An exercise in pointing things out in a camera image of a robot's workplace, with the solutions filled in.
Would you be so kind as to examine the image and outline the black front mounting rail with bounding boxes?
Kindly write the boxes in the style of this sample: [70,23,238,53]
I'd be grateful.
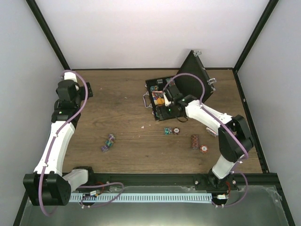
[94,173,280,192]

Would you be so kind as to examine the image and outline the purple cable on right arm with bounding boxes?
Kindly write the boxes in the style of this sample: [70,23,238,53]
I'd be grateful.
[162,73,249,208]

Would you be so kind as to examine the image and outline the black frame post left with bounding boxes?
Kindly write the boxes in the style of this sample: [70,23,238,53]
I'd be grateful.
[26,0,70,70]

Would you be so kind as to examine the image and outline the metal sheet front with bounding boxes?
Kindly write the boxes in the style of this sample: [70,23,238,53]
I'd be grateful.
[20,186,290,226]

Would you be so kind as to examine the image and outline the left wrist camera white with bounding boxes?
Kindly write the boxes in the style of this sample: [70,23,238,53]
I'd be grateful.
[63,72,77,82]

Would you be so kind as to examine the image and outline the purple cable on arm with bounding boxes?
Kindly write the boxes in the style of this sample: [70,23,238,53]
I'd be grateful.
[39,70,89,217]
[162,73,249,208]

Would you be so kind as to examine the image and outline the chips in case back slot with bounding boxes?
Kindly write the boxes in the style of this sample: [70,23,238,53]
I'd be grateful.
[150,85,159,92]

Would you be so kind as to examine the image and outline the black frame post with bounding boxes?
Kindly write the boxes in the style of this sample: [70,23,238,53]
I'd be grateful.
[233,0,280,69]
[26,0,70,70]

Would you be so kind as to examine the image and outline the purple poker chip stack far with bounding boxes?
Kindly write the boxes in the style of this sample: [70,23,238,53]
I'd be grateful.
[109,134,115,141]

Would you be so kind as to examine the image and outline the orange poker chip flat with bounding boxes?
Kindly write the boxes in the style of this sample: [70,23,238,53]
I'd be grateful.
[200,145,208,153]

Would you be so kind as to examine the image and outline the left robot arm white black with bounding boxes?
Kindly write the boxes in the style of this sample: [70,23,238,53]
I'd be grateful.
[23,70,96,207]

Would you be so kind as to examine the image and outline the light blue slotted cable duct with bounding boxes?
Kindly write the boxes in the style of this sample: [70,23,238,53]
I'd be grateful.
[70,193,212,204]

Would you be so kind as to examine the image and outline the purple poker chip stack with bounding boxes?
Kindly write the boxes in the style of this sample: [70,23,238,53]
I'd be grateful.
[109,134,115,141]
[101,145,109,152]

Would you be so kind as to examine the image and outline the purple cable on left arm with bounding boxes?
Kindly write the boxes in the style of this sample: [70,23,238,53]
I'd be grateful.
[39,70,89,217]

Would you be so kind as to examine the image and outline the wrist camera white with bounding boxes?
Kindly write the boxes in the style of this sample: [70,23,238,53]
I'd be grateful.
[162,92,171,107]
[63,72,77,82]

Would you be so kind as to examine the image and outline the black frame post right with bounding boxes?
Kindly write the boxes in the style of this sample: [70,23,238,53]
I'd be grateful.
[233,0,280,69]

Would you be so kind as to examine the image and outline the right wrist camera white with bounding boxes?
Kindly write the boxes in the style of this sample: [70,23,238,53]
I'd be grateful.
[162,92,171,107]

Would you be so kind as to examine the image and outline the striped chip roll by arm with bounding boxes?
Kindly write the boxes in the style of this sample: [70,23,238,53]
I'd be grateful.
[206,127,218,137]

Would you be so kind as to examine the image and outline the brown poker chip roll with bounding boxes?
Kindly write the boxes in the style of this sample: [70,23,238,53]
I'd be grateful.
[191,134,199,149]

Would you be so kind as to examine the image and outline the black frame rail right side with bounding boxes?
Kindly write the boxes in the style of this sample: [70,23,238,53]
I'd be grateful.
[232,69,270,173]

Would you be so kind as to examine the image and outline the black poker set case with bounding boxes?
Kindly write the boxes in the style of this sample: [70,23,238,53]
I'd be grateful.
[145,50,217,121]

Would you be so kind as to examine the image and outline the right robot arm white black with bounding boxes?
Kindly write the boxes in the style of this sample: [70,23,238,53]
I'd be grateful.
[159,85,254,190]

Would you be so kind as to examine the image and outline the purple poker chip stack near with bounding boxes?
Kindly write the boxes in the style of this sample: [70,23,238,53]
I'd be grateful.
[101,145,109,152]

